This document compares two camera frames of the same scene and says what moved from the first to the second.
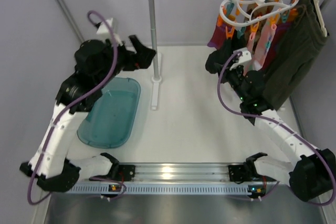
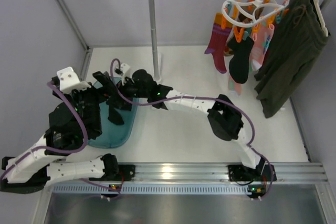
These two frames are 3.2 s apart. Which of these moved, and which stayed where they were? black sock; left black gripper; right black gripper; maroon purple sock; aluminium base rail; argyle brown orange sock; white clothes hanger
Moved: right black gripper; argyle brown orange sock; black sock; maroon purple sock; left black gripper
Stayed: aluminium base rail; white clothes hanger
